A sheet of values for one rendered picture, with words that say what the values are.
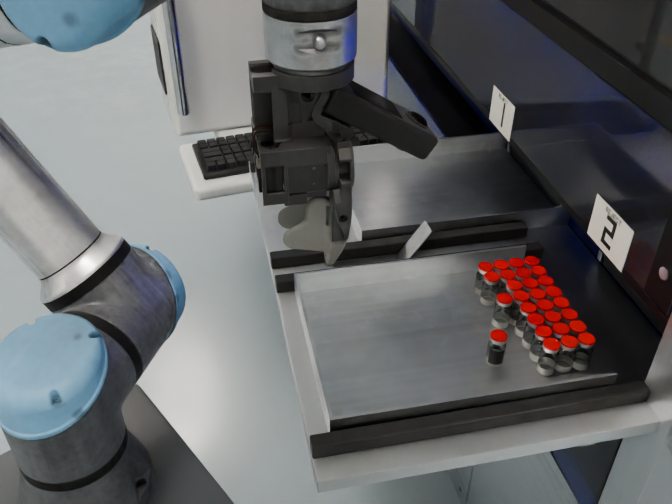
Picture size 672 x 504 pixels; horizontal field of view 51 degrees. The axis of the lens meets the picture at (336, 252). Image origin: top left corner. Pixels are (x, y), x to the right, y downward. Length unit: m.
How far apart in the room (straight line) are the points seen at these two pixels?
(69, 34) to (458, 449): 0.58
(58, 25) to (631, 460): 0.81
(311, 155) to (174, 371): 1.60
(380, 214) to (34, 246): 0.56
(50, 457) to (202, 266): 1.78
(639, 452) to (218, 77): 1.07
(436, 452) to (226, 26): 1.00
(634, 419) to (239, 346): 1.49
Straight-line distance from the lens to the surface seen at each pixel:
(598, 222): 0.94
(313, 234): 0.65
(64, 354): 0.75
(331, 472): 0.78
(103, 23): 0.45
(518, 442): 0.83
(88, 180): 3.12
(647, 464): 0.95
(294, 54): 0.56
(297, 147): 0.59
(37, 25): 0.47
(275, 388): 2.05
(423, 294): 0.98
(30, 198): 0.81
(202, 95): 1.54
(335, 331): 0.92
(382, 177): 1.24
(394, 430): 0.79
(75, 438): 0.76
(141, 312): 0.82
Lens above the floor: 1.51
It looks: 37 degrees down
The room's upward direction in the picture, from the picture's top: straight up
